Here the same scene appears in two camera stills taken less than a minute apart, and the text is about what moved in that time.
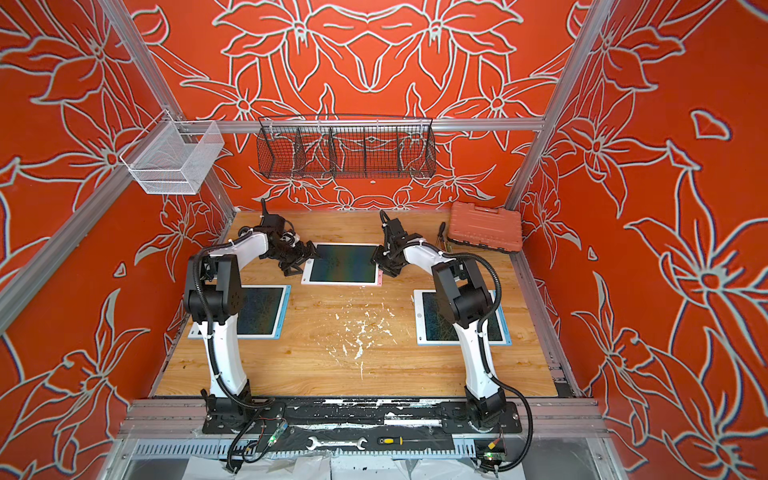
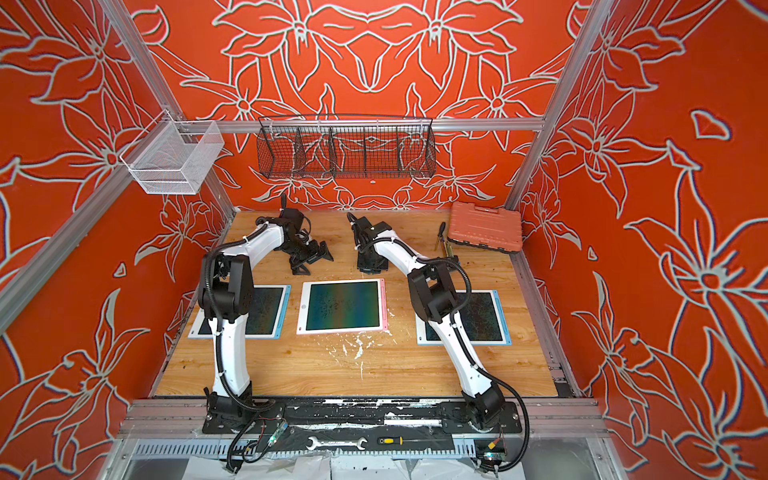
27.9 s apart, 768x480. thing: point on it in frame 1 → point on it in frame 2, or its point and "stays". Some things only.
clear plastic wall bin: (174, 157) stays
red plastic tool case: (489, 227) stays
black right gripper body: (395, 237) → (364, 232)
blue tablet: (262, 315) stays
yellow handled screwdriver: (400, 440) stays
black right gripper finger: (378, 257) → (367, 263)
